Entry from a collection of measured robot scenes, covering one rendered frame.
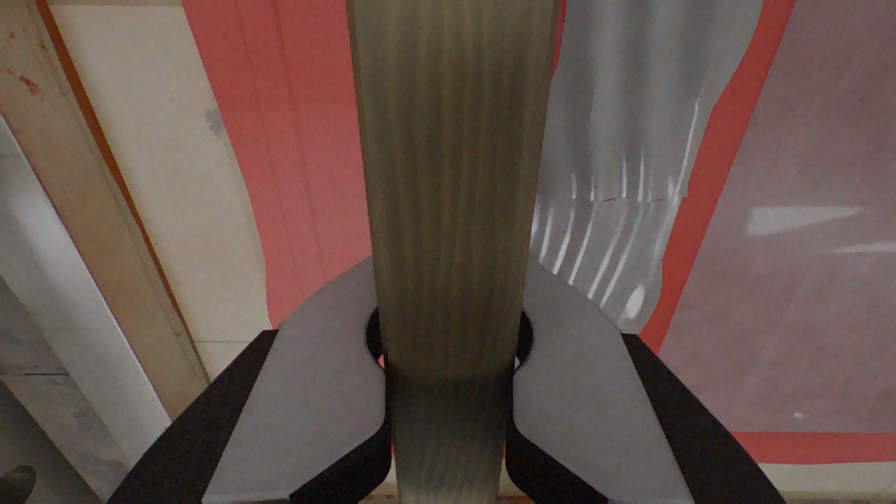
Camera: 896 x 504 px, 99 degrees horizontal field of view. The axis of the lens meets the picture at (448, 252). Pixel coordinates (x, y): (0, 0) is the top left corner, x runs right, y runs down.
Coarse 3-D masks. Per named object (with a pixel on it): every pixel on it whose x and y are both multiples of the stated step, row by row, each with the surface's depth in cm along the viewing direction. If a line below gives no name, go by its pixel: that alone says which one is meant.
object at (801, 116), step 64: (192, 0) 14; (256, 0) 14; (320, 0) 14; (768, 0) 14; (832, 0) 14; (256, 64) 15; (320, 64) 15; (768, 64) 15; (832, 64) 15; (256, 128) 16; (320, 128) 16; (768, 128) 16; (832, 128) 16; (704, 192) 17; (768, 192) 17; (832, 192) 17
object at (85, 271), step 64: (0, 0) 12; (0, 64) 12; (64, 64) 15; (0, 128) 13; (64, 128) 15; (0, 192) 14; (64, 192) 15; (128, 192) 18; (0, 256) 15; (64, 256) 15; (128, 256) 18; (64, 320) 17; (128, 320) 18; (128, 384) 19; (192, 384) 22; (128, 448) 22
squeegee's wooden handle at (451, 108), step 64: (384, 0) 5; (448, 0) 5; (512, 0) 5; (384, 64) 5; (448, 64) 5; (512, 64) 5; (384, 128) 6; (448, 128) 6; (512, 128) 6; (384, 192) 6; (448, 192) 6; (512, 192) 6; (384, 256) 7; (448, 256) 7; (512, 256) 7; (384, 320) 8; (448, 320) 7; (512, 320) 8; (448, 384) 8; (448, 448) 9
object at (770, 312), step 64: (256, 192) 18; (320, 192) 18; (320, 256) 19; (704, 256) 19; (768, 256) 19; (832, 256) 19; (704, 320) 21; (768, 320) 21; (832, 320) 21; (704, 384) 24; (768, 384) 24; (832, 384) 24; (768, 448) 27; (832, 448) 27
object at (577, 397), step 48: (528, 288) 10; (528, 336) 9; (576, 336) 9; (528, 384) 8; (576, 384) 8; (624, 384) 8; (528, 432) 7; (576, 432) 7; (624, 432) 7; (528, 480) 7; (576, 480) 6; (624, 480) 6; (672, 480) 6
